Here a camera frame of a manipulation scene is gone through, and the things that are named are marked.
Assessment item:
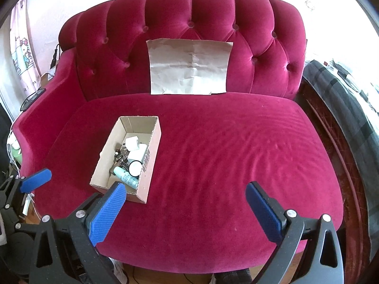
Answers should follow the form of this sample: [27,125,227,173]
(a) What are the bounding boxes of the cardboard box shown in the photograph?
[89,115,162,204]

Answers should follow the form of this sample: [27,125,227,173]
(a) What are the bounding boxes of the cartoon print curtain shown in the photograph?
[10,1,40,92]

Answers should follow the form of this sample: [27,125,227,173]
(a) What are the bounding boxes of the dark cloth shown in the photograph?
[0,102,14,148]

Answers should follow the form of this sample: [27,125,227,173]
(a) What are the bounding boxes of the white wall charger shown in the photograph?
[130,146,149,163]

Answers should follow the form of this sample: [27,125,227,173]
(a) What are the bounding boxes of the black floor cable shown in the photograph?
[180,272,202,284]

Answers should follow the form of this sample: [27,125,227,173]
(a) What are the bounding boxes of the black flat device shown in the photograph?
[20,88,47,111]

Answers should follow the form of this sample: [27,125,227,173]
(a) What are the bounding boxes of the black jar white inside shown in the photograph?
[128,160,142,176]

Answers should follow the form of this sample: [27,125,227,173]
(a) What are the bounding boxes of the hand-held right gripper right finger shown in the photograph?
[245,180,344,284]

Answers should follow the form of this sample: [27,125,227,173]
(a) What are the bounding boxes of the keychain with blue fob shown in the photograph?
[114,146,131,169]

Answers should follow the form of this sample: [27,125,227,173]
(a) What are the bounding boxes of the creased grey paper sheet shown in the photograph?
[146,38,234,96]

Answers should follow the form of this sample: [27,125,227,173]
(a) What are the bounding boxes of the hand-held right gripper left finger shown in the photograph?
[28,181,128,284]

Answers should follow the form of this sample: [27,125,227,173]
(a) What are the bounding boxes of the red velvet tufted sofa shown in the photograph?
[12,0,345,273]

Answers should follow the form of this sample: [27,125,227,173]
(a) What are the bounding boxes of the light blue bottle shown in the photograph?
[114,166,140,188]

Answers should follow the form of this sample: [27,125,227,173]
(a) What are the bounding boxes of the black hanging cable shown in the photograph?
[51,44,61,69]

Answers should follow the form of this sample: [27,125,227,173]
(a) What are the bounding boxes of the white cable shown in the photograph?
[6,124,21,169]

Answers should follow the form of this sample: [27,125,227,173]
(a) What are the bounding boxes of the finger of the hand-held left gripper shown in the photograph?
[0,168,53,213]

